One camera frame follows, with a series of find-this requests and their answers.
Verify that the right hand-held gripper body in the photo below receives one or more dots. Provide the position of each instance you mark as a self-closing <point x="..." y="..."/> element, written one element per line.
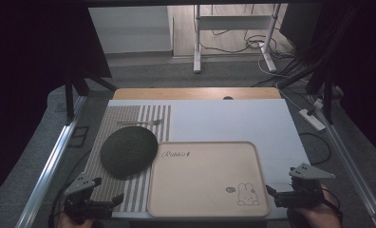
<point x="303" y="190"/>

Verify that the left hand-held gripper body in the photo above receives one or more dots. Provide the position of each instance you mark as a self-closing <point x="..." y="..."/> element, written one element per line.
<point x="81" y="202"/>

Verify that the person's left hand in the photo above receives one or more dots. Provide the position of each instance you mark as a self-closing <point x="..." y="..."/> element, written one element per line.
<point x="72" y="223"/>

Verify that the person's right hand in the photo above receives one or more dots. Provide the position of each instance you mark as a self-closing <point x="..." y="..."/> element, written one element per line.
<point x="319" y="215"/>

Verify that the dark round woven mat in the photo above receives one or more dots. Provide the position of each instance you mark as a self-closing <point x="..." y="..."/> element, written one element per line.
<point x="129" y="155"/>

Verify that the beige tray with rabbit print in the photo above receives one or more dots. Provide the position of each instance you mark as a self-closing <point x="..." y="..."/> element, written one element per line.
<point x="208" y="180"/>

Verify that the white power strip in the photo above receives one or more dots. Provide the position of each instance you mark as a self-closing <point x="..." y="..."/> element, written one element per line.
<point x="312" y="120"/>

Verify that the striped beige placemat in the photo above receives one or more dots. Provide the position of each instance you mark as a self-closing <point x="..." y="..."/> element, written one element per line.
<point x="129" y="117"/>

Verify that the silver fork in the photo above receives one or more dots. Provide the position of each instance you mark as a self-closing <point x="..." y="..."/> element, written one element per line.
<point x="141" y="122"/>

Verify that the white table cover board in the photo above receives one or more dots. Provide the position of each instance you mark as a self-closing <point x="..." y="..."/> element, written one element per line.
<point x="233" y="123"/>

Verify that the wooden table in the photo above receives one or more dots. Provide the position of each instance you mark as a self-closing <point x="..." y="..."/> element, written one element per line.
<point x="195" y="93"/>

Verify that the dark curtain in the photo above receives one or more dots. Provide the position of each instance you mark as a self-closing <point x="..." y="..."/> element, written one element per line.
<point x="366" y="63"/>
<point x="34" y="63"/>

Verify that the white cabinet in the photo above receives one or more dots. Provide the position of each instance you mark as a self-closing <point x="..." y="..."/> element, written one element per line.
<point x="132" y="30"/>

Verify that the aluminium rail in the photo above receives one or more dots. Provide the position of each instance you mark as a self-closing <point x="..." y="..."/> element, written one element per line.
<point x="46" y="171"/>
<point x="353" y="171"/>

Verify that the black rectangular frame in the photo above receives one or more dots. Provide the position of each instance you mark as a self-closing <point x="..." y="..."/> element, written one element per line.
<point x="78" y="136"/>

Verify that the white metal stand frame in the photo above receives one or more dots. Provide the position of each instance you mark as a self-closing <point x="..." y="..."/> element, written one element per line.
<point x="197" y="38"/>

